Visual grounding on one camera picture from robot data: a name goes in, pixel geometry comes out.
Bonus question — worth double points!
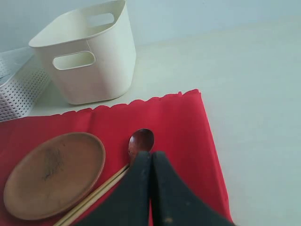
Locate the red scalloped table cloth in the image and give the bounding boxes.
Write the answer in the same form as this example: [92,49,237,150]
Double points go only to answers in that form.
[0,89,231,219]

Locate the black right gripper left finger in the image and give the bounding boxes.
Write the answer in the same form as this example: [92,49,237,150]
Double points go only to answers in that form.
[76,151,151,226]

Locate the brown wooden plate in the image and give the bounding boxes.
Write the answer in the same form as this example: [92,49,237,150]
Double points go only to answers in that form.
[3,132,106,220]

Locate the cream plastic bin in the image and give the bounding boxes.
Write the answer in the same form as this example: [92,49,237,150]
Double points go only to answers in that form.
[29,0,136,105]

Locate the white perforated plastic basket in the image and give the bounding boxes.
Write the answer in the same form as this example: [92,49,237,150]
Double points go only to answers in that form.
[0,47,50,121]

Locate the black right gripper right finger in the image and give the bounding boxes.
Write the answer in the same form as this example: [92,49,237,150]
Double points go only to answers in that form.
[151,151,234,226]

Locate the left bamboo chopstick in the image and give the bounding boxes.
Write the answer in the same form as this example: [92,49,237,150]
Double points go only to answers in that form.
[53,164,130,226]

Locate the dark wooden spoon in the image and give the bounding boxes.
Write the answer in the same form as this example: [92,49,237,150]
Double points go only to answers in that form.
[128,129,155,166]

